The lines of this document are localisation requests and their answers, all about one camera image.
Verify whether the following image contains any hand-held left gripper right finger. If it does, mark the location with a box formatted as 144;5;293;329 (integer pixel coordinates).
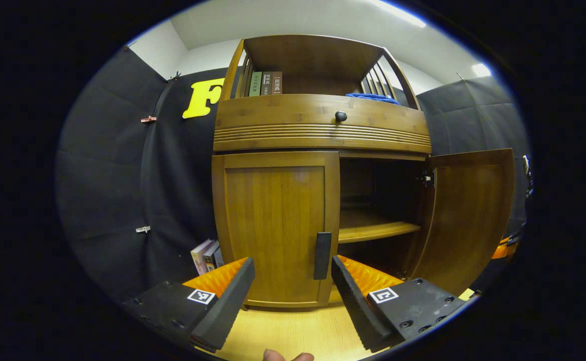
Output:
331;255;466;352

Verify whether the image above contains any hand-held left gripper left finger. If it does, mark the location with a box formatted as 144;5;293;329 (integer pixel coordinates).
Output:
122;257;256;351

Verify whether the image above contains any wooden shoe cabinet door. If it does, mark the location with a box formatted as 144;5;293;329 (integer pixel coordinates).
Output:
212;150;341;308
411;148;515;296

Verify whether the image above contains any wooden double-door shoe cabinet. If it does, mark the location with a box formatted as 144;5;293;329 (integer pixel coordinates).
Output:
212;34;432;308

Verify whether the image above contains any dark grey book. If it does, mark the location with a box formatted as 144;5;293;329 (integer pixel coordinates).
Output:
204;242;221;271

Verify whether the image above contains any white pink book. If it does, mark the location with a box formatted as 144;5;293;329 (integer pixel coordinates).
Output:
191;239;215;275

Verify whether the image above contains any wooden inner shelf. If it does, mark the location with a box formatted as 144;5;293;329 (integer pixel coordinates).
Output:
338;210;421;245

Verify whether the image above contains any black backdrop cloth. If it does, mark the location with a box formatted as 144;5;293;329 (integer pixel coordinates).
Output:
56;46;531;301

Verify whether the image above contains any folded blue towel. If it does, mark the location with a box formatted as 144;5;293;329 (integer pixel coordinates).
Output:
345;93;400;105

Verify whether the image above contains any wooden drawer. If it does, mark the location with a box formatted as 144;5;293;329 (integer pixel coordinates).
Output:
213;94;432;154

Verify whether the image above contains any large ceiling light panel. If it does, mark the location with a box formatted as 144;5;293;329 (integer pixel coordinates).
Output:
373;0;426;28

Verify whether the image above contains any black door handle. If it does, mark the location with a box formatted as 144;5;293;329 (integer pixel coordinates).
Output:
314;232;332;280

